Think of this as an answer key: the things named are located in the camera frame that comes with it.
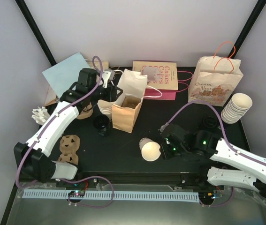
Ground two-cup pulp carrier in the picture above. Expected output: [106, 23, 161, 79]
[77, 103, 93, 120]

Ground kraft bag with white handles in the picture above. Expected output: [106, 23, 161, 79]
[112, 69, 162, 133]

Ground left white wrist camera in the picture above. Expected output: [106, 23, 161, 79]
[102, 69, 115, 89]

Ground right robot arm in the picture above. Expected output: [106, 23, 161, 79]
[160, 124, 266, 198]

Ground small circuit board right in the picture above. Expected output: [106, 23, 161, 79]
[198, 190, 224, 200]

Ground stack of black lids left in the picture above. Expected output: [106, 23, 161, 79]
[92, 114, 111, 136]

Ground single white paper cup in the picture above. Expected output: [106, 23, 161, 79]
[139, 137, 161, 162]

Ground light blue paper bag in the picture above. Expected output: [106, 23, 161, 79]
[42, 52, 90, 97]

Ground pink cakes paper bag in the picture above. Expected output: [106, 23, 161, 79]
[132, 61, 191, 100]

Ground right stack of paper cups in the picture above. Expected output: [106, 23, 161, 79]
[220, 93, 253, 124]

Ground black front rail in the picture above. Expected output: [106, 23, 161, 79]
[76, 172, 204, 187]

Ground light blue cable duct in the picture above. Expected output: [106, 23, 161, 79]
[22, 189, 199, 203]

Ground small circuit board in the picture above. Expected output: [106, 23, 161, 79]
[68, 190, 85, 197]
[198, 190, 224, 200]

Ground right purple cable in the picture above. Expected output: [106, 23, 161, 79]
[160, 100, 266, 171]

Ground cream bear paper bag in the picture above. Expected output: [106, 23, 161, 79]
[188, 47, 243, 106]

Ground left black frame post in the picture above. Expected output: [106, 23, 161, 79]
[15, 0, 57, 66]

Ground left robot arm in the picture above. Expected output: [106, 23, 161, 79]
[14, 68, 123, 187]

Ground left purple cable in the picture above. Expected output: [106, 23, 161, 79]
[15, 55, 104, 189]

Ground small circuit board left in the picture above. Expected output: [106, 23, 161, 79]
[68, 190, 85, 197]

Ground left stack of paper cups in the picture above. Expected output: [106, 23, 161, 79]
[97, 100, 113, 120]

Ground stack of paper cups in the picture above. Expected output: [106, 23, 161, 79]
[220, 93, 253, 124]
[97, 100, 113, 120]

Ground black frame post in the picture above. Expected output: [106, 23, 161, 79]
[15, 0, 57, 66]
[228, 0, 266, 59]

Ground yellow flat paper bag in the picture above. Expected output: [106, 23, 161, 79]
[85, 58, 109, 70]

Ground right black frame post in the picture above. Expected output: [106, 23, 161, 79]
[228, 0, 266, 59]

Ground front purple cable loop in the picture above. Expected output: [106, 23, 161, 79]
[62, 177, 114, 209]

